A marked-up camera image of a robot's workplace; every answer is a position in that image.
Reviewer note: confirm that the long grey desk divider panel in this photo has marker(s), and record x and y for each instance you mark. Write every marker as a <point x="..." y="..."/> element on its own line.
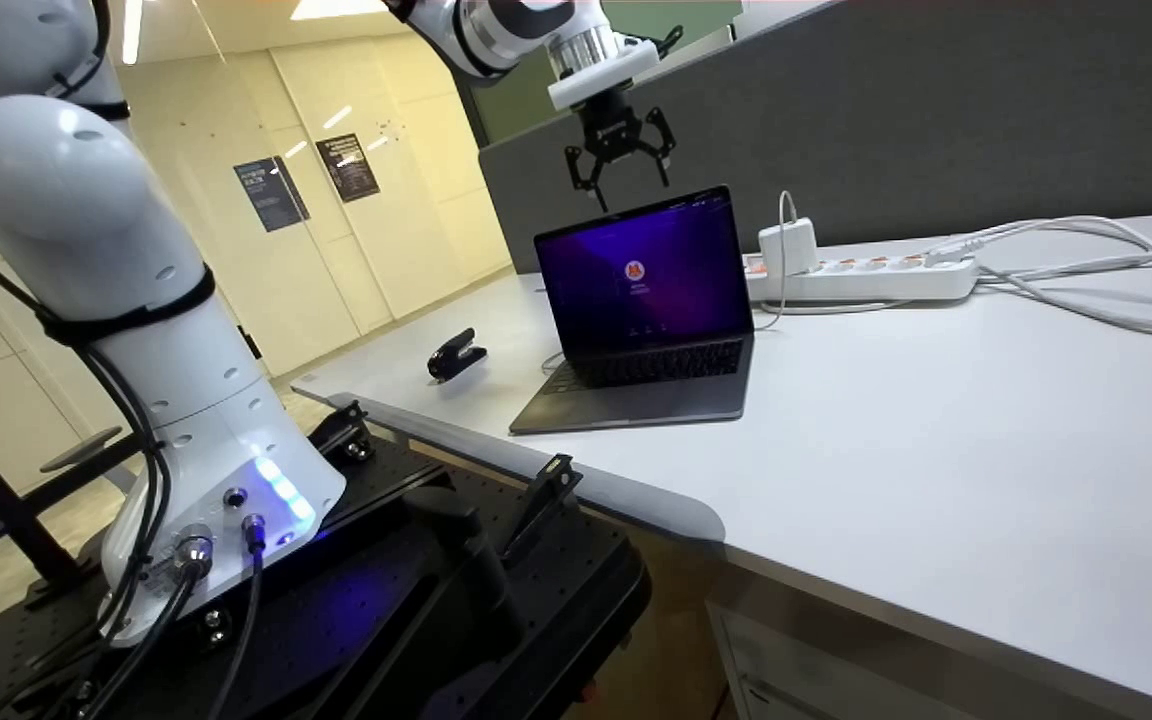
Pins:
<point x="899" y="121"/>

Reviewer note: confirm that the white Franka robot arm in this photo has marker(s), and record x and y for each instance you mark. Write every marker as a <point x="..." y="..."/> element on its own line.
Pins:
<point x="83" y="200"/>

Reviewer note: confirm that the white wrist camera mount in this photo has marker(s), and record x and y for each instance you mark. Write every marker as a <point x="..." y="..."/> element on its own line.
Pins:
<point x="598" y="76"/>

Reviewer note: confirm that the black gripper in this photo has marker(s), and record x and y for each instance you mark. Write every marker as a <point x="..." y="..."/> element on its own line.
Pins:
<point x="613" y="126"/>

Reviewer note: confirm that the grey laptop with stickers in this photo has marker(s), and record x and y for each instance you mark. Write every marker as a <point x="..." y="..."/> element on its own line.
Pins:
<point x="641" y="285"/>

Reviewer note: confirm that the black robot cart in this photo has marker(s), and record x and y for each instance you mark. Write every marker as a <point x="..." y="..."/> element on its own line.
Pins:
<point x="377" y="614"/>

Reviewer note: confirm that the dark wall poster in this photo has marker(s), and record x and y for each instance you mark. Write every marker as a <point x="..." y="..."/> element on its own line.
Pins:
<point x="270" y="195"/>
<point x="351" y="165"/>

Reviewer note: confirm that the white charger brick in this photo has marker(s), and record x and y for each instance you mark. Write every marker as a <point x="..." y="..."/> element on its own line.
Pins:
<point x="787" y="249"/>

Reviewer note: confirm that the black stapler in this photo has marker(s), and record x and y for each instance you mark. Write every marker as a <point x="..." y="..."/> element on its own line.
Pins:
<point x="458" y="358"/>

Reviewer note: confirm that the white power strip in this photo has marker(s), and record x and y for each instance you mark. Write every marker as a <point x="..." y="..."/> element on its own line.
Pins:
<point x="882" y="280"/>

